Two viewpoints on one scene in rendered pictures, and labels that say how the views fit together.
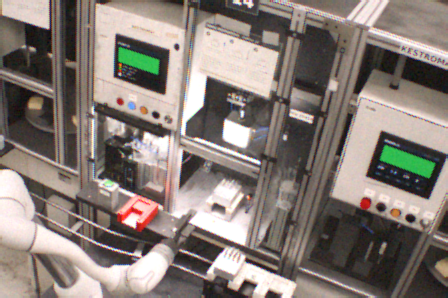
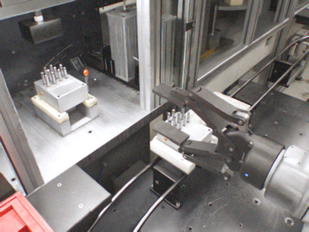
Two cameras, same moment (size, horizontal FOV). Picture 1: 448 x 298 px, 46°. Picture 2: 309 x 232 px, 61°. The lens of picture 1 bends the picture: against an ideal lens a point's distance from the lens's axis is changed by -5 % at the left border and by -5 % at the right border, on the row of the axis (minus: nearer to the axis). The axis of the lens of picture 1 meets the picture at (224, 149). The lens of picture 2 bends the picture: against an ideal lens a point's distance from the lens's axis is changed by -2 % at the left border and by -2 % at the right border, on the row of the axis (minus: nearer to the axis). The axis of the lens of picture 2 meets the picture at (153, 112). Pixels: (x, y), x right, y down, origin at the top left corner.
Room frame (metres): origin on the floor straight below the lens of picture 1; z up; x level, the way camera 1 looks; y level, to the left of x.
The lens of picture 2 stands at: (1.56, 0.46, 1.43)
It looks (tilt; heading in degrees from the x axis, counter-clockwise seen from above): 38 degrees down; 292
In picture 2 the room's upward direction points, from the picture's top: straight up
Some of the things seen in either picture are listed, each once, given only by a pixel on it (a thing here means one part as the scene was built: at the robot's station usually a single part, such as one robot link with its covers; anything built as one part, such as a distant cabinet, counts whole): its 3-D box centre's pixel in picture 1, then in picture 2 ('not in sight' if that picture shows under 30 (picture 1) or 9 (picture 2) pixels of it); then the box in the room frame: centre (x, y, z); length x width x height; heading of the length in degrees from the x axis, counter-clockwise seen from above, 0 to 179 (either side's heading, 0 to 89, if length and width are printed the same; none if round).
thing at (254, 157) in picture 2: (171, 244); (245, 153); (1.54, 0.14, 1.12); 0.09 x 0.07 x 0.08; 160
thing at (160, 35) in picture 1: (150, 58); not in sight; (2.13, 0.37, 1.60); 0.42 x 0.29 x 0.46; 70
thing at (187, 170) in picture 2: (250, 284); (203, 131); (1.66, -0.21, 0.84); 0.36 x 0.14 x 0.10; 70
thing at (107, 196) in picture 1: (109, 193); not in sight; (1.95, 0.49, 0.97); 0.08 x 0.08 x 0.12; 70
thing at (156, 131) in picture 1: (130, 118); not in sight; (2.00, 0.42, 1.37); 0.36 x 0.04 x 0.04; 70
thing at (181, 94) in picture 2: not in sight; (185, 91); (1.65, 0.10, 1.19); 0.05 x 0.01 x 0.03; 160
